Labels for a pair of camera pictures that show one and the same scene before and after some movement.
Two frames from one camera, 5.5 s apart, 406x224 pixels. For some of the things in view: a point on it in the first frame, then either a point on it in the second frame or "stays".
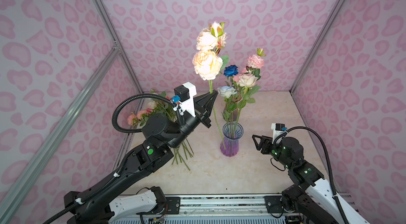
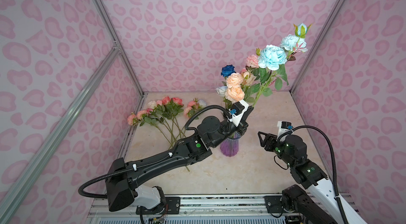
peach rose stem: [208, 61] -> [234, 93]
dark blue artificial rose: [230, 71] stays
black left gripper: [200, 112] -> [240, 128]
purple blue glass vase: [229, 145] stays
